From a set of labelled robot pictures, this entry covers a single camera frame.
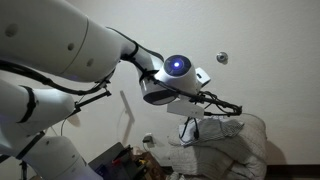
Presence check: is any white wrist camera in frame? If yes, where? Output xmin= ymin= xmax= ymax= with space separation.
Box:
xmin=167 ymin=100 xmax=204 ymax=119

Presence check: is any striped cloth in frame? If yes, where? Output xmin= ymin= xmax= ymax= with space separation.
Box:
xmin=178 ymin=117 xmax=244 ymax=145

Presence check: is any black robot cable conduit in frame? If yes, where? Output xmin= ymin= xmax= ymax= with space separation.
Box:
xmin=0 ymin=26 xmax=243 ymax=118

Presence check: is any black case on floor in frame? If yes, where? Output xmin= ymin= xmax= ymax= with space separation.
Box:
xmin=89 ymin=142 xmax=146 ymax=180

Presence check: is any round metal wall fixture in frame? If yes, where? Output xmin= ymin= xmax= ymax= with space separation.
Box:
xmin=216 ymin=52 xmax=228 ymax=64

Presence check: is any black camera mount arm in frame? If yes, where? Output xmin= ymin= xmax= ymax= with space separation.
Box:
xmin=67 ymin=90 xmax=112 ymax=118

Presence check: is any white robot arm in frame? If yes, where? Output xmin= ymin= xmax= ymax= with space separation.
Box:
xmin=0 ymin=0 xmax=203 ymax=180

